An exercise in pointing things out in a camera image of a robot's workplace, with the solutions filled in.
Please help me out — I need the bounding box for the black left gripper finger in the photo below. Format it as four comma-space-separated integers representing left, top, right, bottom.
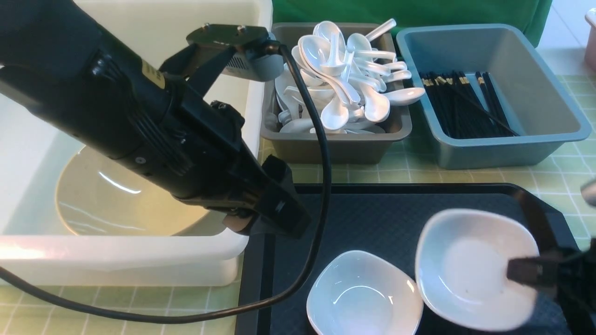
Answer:
251, 155, 312, 239

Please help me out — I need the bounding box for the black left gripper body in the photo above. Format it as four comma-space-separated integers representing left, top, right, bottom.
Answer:
158, 85, 280, 219

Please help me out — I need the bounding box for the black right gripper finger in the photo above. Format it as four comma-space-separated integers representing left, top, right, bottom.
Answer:
507, 253, 565, 290

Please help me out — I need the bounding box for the white square dish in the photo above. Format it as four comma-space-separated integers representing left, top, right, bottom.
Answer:
415, 208, 539, 332
306, 250, 424, 335

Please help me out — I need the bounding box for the white square dish front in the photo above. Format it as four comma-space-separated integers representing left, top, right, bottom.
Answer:
306, 250, 424, 335

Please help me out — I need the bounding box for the tan noodle bowl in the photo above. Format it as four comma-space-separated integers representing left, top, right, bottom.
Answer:
55, 147, 208, 237

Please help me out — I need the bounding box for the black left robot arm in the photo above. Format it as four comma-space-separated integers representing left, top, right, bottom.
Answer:
0, 0, 311, 238

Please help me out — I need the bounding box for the black serving tray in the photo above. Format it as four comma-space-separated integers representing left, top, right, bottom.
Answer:
236, 184, 577, 335

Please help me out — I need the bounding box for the pile of white spoons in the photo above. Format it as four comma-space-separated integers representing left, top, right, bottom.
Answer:
291, 18, 426, 134

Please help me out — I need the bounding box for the grey spoon bin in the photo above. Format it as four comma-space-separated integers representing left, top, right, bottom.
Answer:
260, 22, 413, 165

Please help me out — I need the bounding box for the bundle of black chopsticks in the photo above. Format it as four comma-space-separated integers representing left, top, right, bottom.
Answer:
419, 71, 519, 140

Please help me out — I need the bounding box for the blue-grey chopstick bin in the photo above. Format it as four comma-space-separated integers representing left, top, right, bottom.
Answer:
396, 24, 592, 170

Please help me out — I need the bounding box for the large white plastic tub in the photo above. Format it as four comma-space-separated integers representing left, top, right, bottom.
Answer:
0, 0, 273, 287

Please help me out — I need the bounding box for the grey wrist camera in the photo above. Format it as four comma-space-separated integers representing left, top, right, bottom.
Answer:
186, 24, 284, 82

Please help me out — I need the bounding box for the black camera cable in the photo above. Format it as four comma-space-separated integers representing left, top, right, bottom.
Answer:
0, 42, 332, 325

